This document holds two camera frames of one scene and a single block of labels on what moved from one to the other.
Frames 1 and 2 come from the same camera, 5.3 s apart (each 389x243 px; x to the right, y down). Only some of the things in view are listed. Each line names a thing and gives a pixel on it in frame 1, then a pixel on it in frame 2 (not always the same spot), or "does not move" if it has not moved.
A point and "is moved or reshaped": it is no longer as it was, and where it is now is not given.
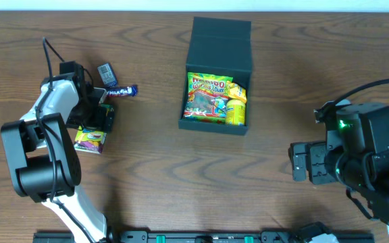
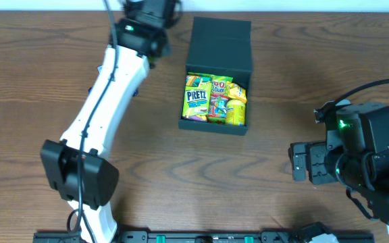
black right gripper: (316, 163) does not move
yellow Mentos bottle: (235, 113) does not move
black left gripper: (106, 117) → (161, 5)
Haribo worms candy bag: (206, 97) does not move
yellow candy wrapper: (236, 92) does not move
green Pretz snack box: (90, 141) is moved or reshaped
